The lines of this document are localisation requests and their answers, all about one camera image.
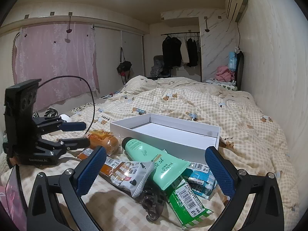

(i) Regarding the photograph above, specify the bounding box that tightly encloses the dark hair claw clip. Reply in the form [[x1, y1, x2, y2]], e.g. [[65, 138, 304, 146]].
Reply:
[[141, 185, 166, 223]]

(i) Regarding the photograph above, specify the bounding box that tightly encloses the black clothes rack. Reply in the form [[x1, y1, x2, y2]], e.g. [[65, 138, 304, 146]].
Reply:
[[161, 31, 202, 82]]

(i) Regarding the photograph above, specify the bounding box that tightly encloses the black hanging garment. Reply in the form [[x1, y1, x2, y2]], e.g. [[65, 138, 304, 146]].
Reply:
[[186, 38, 199, 67]]

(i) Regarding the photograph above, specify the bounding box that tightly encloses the black hanging jacket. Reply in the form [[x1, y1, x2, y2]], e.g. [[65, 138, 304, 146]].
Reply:
[[162, 36, 182, 68]]

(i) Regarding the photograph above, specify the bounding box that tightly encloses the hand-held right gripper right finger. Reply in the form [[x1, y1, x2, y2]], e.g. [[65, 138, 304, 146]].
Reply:
[[204, 146, 284, 231]]

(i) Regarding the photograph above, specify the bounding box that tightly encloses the light blue wipes pack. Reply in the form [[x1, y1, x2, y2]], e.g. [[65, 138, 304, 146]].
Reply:
[[227, 52, 239, 70]]

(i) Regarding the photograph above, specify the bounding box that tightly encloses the black hanging bag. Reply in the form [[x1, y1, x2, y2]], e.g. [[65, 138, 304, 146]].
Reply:
[[117, 48, 132, 83]]

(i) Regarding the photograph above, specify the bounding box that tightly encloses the white air conditioner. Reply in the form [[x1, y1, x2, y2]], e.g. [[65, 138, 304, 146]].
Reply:
[[225, 0, 248, 23]]

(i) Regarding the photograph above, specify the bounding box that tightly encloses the striped garment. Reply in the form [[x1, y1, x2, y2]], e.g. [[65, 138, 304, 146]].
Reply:
[[151, 65, 164, 77]]

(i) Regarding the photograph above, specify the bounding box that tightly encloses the spotted bed sheet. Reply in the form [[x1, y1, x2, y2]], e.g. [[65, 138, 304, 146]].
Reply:
[[70, 102, 95, 113]]

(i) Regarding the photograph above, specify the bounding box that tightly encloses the green striped packet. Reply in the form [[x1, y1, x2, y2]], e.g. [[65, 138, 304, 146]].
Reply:
[[166, 178, 214, 230]]

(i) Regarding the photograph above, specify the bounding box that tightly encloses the air conditioner power cord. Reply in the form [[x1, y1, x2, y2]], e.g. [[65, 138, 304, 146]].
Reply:
[[236, 22, 242, 51]]

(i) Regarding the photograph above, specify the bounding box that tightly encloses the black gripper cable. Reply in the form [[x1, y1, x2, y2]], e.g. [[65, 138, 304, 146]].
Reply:
[[38, 76, 95, 135]]

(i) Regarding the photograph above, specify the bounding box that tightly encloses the folded heart print cloth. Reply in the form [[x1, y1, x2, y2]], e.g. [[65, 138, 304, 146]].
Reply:
[[206, 78, 237, 91]]

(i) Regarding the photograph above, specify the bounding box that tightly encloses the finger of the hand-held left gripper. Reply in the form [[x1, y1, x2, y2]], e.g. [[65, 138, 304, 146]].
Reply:
[[35, 116, 86, 135], [41, 137, 90, 158]]

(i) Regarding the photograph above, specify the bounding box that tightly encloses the green cream tube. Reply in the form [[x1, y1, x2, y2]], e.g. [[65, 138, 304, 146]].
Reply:
[[121, 137, 191, 191]]

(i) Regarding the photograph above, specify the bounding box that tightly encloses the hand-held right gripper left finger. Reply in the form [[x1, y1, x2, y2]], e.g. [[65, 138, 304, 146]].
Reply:
[[26, 146, 107, 231]]

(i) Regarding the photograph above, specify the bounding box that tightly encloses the orange snack bar packet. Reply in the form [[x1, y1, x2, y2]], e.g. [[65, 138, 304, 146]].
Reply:
[[76, 147, 135, 186]]

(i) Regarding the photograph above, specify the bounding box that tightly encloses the pink clothes pile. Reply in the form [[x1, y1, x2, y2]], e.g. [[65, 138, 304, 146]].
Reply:
[[215, 65, 235, 82]]

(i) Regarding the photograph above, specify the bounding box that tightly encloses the zebra print cloth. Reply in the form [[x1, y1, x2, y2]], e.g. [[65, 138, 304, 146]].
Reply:
[[34, 108, 59, 119]]

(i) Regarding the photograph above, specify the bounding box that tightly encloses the pink lace curtain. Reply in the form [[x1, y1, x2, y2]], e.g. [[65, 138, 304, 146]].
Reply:
[[12, 22, 100, 112]]

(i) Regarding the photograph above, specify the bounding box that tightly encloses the packaged round bread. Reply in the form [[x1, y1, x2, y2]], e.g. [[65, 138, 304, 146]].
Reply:
[[87, 129, 120, 156]]

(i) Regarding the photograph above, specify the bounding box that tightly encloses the white cardboard box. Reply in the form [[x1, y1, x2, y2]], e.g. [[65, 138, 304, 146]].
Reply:
[[110, 113, 220, 164]]

